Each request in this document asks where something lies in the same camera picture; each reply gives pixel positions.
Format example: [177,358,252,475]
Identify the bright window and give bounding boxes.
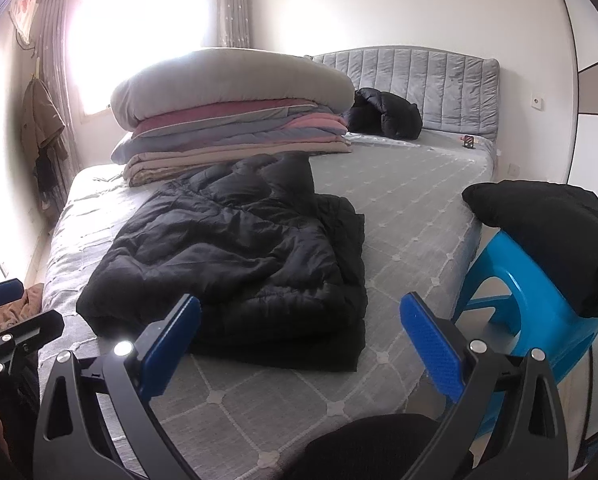
[65,0,221,116]

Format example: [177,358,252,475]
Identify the thick beige-grey duvet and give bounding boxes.
[111,47,356,134]

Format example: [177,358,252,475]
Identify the shiny black puffer jacket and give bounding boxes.
[345,87,423,141]

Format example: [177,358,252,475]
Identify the grey patterned curtain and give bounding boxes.
[216,0,253,51]
[35,0,86,173]

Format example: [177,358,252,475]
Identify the folded dark pink quilt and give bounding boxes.
[131,100,321,139]

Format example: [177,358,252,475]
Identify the blue plastic stool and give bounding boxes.
[452,230,598,437]

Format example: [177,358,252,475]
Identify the folded light pink blanket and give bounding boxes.
[283,111,349,137]

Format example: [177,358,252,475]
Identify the dark hanging clothes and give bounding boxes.
[33,147,70,211]

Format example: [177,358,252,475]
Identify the olive hanging coat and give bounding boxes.
[21,77,68,163]

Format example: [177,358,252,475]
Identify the folded grey-blue quilt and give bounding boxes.
[111,119,349,164]

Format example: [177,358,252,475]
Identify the grey padded headboard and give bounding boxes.
[304,46,501,142]

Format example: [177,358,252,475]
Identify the brown cloth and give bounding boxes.
[0,282,46,333]

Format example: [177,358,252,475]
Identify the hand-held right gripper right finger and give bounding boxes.
[400,291,569,480]

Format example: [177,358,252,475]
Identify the folded beige quilt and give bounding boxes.
[124,139,354,187]

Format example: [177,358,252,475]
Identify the person's black-clad leg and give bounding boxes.
[283,412,476,480]

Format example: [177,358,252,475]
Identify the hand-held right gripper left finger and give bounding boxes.
[33,294,202,480]

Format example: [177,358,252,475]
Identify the bed with grey patterned sheet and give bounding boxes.
[39,125,498,480]

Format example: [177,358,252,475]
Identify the black down jacket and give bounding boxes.
[76,152,368,374]

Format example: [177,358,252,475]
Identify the white air conditioner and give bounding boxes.
[8,0,40,47]

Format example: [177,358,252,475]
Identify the black garment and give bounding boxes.
[462,180,598,319]

